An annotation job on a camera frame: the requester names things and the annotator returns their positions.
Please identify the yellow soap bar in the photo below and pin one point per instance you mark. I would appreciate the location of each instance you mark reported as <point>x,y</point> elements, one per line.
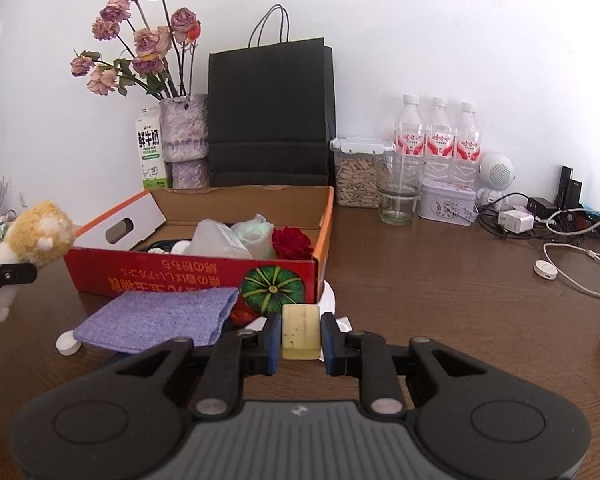
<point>300,330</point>

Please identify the pale crumpled plastic bag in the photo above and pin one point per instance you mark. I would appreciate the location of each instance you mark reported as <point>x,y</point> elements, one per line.
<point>256,234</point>

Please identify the white green milk carton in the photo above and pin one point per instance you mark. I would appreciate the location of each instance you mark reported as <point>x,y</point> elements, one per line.
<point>152,150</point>

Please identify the white round puck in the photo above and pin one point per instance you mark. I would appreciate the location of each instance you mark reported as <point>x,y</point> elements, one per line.
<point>545,268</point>

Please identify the white jar cap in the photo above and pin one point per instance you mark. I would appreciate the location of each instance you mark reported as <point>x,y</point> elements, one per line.
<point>69,344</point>

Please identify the black upright device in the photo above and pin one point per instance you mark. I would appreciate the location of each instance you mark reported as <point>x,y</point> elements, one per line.
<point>570,186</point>

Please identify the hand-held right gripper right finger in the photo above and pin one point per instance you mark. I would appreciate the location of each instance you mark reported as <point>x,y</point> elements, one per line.
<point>326,345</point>

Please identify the black paper bag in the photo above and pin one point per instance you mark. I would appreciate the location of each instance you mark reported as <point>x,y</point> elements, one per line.
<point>270,110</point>

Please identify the red rose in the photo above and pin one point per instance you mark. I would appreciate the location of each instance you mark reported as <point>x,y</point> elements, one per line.
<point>291,242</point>

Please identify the orange cardboard box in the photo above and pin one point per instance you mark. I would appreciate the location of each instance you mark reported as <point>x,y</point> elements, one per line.
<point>180,276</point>

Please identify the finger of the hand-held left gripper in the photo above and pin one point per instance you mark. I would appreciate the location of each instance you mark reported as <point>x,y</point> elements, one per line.
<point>7,275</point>

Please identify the purple knitted pouch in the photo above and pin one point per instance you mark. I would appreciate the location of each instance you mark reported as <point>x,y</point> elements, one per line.
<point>160,317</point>

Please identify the small red petal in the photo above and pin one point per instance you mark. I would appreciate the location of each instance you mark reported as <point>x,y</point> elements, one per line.
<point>242,316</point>

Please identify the yellow white plush toy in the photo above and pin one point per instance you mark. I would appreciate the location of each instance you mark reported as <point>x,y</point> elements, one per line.
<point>35,235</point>

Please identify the white charger block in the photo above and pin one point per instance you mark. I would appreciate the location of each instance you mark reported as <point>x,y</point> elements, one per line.
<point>515,221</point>

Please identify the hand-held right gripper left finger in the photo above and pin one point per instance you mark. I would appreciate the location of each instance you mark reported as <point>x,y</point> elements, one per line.
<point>275,342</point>

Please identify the white round robot speaker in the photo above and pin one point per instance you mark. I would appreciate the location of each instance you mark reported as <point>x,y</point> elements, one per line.
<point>497,175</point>

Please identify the white tin box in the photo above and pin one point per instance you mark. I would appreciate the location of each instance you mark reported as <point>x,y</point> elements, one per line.
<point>447,207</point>

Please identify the purple white vase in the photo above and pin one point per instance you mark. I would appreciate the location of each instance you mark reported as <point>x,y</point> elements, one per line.
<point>182,135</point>

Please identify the translucent plastic jar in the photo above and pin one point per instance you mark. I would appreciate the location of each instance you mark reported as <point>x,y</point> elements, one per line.
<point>215,240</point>

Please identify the large white tissue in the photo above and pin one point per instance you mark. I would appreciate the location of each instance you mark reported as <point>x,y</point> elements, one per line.
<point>341,323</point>

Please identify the small white tissue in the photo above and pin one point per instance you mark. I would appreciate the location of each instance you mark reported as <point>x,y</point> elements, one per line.
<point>181,247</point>

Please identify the black red device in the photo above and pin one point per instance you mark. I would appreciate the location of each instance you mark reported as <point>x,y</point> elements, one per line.
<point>580,221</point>

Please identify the dried pink rose bouquet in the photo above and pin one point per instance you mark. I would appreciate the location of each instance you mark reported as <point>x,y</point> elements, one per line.
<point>147,42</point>

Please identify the clear seed storage container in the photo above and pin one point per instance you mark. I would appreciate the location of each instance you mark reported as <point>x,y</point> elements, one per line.
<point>355,181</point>

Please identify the black power adapter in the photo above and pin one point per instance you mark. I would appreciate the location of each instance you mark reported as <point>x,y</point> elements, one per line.
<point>542,206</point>

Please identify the clear glass cup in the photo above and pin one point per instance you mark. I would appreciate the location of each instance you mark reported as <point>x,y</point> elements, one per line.
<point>400,192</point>

